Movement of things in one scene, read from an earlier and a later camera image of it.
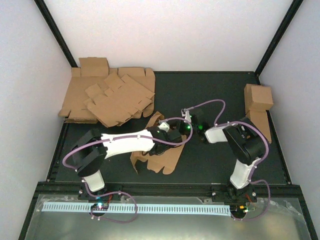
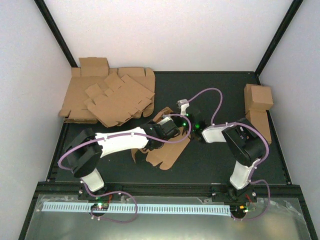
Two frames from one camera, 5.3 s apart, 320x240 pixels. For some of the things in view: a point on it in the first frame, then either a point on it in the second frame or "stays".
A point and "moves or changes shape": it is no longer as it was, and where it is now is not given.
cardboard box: x=257 y=98 stays
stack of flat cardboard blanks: x=113 y=96 stays
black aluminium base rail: x=115 y=190 stays
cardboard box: x=166 y=159 moves or changes shape
